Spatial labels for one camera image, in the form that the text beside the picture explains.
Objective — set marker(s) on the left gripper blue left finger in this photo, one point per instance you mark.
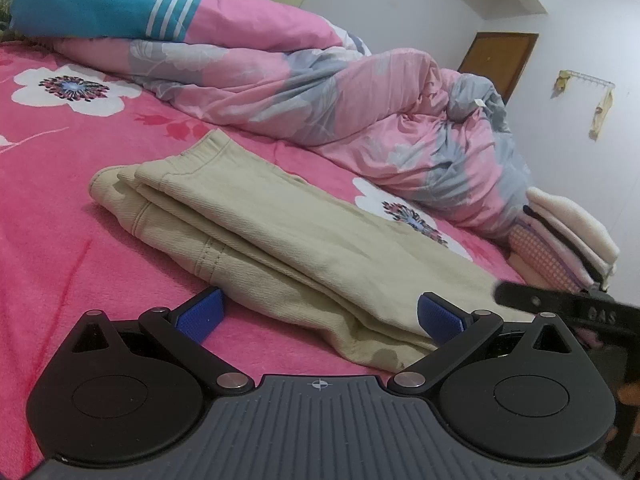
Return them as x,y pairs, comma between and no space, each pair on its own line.
181,333

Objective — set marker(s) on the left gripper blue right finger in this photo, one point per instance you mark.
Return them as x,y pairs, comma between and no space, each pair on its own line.
459,335

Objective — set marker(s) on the beige khaki trousers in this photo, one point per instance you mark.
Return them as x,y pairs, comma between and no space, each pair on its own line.
286,249

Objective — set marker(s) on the stack of folded clothes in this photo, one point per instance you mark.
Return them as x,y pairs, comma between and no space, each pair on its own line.
558,245

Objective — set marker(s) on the pink floral fleece bedsheet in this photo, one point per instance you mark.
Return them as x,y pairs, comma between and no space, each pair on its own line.
61,253

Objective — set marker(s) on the pink grey floral duvet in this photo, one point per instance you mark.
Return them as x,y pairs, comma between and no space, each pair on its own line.
433,136

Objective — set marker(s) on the brown wooden door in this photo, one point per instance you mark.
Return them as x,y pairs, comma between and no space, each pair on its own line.
500,57

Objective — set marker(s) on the blue pink striped pillow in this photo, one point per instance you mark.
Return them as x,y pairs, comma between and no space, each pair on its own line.
125,2

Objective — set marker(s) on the peeling yellow wall tape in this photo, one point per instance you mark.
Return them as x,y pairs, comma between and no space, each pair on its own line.
584,101

